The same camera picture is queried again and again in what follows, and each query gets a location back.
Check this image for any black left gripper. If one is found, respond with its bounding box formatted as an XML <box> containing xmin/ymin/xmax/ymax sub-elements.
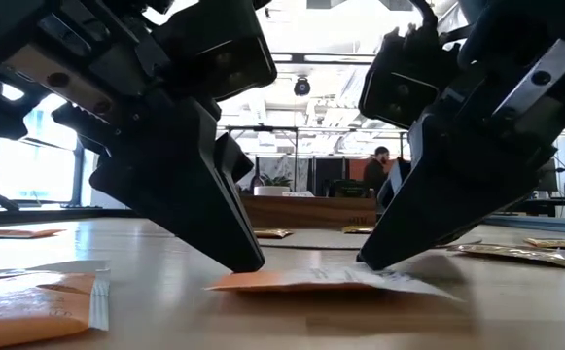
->
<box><xmin>0</xmin><ymin>0</ymin><xmax>176</xmax><ymax>118</ymax></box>

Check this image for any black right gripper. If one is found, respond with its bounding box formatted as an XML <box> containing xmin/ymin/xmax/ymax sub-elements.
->
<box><xmin>456</xmin><ymin>0</ymin><xmax>565</xmax><ymax>118</ymax></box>

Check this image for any person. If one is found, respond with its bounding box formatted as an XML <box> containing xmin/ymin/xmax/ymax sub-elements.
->
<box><xmin>362</xmin><ymin>145</ymin><xmax>393</xmax><ymax>196</ymax></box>

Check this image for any orange room partition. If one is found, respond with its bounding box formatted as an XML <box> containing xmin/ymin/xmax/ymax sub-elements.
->
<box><xmin>348</xmin><ymin>157</ymin><xmax>400</xmax><ymax>182</ymax></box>

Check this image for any wooden three-compartment tray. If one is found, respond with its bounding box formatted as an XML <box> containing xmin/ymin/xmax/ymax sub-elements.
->
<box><xmin>240</xmin><ymin>193</ymin><xmax>378</xmax><ymax>230</ymax></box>

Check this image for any round grey mat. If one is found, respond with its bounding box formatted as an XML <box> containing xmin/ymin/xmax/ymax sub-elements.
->
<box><xmin>255</xmin><ymin>227</ymin><xmax>482</xmax><ymax>251</ymax></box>

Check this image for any black computer monitor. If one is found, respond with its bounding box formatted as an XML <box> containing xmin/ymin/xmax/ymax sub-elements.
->
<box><xmin>537</xmin><ymin>157</ymin><xmax>559</xmax><ymax>193</ymax></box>

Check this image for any black ceiling spotlight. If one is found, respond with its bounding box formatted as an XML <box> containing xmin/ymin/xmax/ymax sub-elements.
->
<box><xmin>293</xmin><ymin>76</ymin><xmax>312</xmax><ymax>98</ymax></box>

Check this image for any large glass window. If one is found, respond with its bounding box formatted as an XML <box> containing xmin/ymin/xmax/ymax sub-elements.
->
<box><xmin>0</xmin><ymin>91</ymin><xmax>98</xmax><ymax>206</ymax></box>

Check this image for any long overhead light bar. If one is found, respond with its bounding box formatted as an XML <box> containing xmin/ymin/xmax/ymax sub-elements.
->
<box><xmin>271</xmin><ymin>52</ymin><xmax>375</xmax><ymax>65</ymax></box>

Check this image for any black background station frame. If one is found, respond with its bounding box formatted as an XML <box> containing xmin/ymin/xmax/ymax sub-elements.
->
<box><xmin>223</xmin><ymin>124</ymin><xmax>409</xmax><ymax>195</ymax></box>

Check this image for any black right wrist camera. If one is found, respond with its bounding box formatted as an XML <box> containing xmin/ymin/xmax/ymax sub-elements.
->
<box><xmin>358</xmin><ymin>23</ymin><xmax>458</xmax><ymax>131</ymax></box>

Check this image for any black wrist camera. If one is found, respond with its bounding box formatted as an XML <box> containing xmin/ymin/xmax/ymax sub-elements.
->
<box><xmin>358</xmin><ymin>23</ymin><xmax>458</xmax><ymax>131</ymax></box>
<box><xmin>151</xmin><ymin>0</ymin><xmax>279</xmax><ymax>102</ymax></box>

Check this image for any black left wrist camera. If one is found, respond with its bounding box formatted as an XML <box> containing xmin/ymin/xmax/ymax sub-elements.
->
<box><xmin>151</xmin><ymin>0</ymin><xmax>279</xmax><ymax>102</ymax></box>

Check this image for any black aluminium table frame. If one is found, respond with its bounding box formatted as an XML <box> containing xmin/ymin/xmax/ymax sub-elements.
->
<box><xmin>0</xmin><ymin>207</ymin><xmax>565</xmax><ymax>226</ymax></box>

